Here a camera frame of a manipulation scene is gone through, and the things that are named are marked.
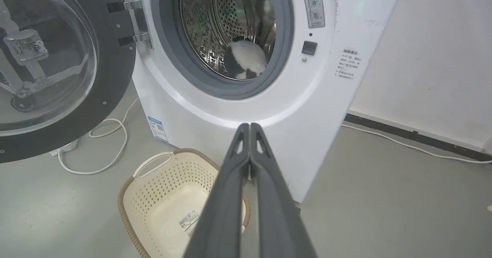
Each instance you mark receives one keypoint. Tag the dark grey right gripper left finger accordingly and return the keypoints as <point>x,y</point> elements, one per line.
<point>225,208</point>

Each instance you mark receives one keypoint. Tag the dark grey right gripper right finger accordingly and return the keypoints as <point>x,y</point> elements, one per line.
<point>276,212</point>

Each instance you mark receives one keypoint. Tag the white front-load washing machine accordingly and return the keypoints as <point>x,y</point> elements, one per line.
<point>315,96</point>

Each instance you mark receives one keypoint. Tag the chrome door hinge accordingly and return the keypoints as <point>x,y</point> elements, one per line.
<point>139,17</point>

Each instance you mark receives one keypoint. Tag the washer door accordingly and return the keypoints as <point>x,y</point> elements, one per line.
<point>57,58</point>

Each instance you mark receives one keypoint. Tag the cream perforated laundry basket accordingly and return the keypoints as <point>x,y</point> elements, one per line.
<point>165,204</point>

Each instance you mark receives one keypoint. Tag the black and white plush toy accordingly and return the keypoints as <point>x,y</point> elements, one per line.
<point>246,60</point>

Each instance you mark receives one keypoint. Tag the white power strip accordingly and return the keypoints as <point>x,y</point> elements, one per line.
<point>65,147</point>

